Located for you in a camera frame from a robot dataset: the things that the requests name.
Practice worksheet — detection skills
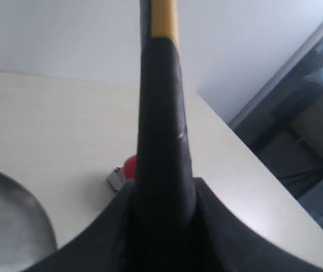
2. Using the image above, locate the yellow black claw hammer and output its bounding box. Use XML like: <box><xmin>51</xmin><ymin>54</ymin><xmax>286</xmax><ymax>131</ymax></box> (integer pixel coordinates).
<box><xmin>134</xmin><ymin>1</ymin><xmax>196</xmax><ymax>271</ymax></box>

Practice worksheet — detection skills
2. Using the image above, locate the glass window with frame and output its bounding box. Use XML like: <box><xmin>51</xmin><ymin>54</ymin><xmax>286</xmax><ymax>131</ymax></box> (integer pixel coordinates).
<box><xmin>230</xmin><ymin>23</ymin><xmax>323</xmax><ymax>229</ymax></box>

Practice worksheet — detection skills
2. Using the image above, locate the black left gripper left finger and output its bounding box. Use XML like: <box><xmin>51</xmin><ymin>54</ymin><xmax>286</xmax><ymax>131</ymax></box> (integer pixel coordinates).
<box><xmin>26</xmin><ymin>182</ymin><xmax>134</xmax><ymax>271</ymax></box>

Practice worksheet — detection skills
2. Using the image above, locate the red dome push button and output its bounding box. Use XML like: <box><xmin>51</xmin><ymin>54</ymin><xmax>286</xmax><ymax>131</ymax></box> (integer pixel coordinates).
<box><xmin>107</xmin><ymin>155</ymin><xmax>137</xmax><ymax>192</ymax></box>

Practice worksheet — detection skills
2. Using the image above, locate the round stainless steel plate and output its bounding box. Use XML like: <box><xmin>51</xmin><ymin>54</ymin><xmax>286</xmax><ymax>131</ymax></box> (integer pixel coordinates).
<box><xmin>0</xmin><ymin>172</ymin><xmax>57</xmax><ymax>271</ymax></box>

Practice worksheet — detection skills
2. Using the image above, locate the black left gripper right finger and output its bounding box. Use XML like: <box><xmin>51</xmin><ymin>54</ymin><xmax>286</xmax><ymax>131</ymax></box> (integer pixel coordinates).
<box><xmin>194</xmin><ymin>178</ymin><xmax>323</xmax><ymax>271</ymax></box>

